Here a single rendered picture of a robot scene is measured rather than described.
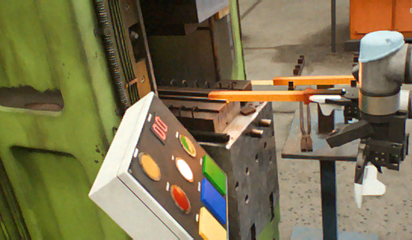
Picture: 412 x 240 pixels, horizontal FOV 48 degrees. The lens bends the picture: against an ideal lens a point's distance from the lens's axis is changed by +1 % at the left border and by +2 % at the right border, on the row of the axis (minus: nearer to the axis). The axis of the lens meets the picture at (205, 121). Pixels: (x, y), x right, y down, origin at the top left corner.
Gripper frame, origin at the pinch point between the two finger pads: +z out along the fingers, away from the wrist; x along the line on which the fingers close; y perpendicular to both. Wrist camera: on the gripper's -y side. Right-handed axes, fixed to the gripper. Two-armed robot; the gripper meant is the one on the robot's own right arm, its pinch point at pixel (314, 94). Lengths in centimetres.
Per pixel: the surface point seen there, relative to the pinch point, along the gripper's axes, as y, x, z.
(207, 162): -2.7, -43.6, 12.9
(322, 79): 7.9, 29.5, 5.5
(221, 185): 2.0, -45.3, 9.3
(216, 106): 2.6, -5.6, 29.4
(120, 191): -16, -73, 12
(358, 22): 82, 348, 51
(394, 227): 105, 73, -13
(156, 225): -9, -72, 8
